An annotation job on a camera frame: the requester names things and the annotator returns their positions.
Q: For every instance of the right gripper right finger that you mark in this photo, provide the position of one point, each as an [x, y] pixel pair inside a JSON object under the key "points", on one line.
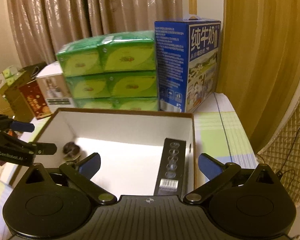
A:
{"points": [[219, 175]]}

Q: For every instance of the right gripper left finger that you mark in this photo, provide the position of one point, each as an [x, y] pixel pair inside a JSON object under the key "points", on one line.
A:
{"points": [[80, 175]]}

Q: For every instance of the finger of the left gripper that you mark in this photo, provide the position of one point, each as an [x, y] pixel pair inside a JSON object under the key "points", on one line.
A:
{"points": [[11, 145], [7, 123]]}

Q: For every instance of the dark velvet scrunchie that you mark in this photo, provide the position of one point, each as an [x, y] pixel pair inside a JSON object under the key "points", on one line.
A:
{"points": [[71, 151]]}

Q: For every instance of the tall black product box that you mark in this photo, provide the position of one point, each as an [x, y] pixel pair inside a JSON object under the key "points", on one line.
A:
{"points": [[171, 170]]}

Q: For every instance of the brown cardboard boxes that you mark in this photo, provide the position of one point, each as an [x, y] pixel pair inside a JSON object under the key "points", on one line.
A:
{"points": [[12, 102]]}

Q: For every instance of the plaid tablecloth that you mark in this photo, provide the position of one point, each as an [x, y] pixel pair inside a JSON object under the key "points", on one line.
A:
{"points": [[217, 132]]}

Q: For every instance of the dark red gift envelope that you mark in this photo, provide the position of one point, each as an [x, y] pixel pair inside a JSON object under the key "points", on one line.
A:
{"points": [[35, 100]]}

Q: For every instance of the brown cardboard storage box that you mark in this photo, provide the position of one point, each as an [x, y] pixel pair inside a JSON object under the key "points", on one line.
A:
{"points": [[130, 145]]}

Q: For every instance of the white product box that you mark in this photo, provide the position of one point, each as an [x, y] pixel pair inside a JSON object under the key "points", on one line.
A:
{"points": [[53, 87]]}

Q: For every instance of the quilted olive chair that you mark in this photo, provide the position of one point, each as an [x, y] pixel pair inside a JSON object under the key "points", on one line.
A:
{"points": [[282, 154]]}

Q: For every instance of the green tissue pack stack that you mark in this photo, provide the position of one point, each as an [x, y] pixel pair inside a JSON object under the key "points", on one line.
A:
{"points": [[113, 71]]}

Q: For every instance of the beige curtain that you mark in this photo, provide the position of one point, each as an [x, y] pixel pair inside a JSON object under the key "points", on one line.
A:
{"points": [[41, 27]]}

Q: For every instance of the blue milk carton box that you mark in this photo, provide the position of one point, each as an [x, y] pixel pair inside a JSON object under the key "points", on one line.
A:
{"points": [[187, 54]]}

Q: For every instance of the golden yellow curtain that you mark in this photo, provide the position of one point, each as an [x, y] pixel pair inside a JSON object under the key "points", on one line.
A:
{"points": [[260, 63]]}

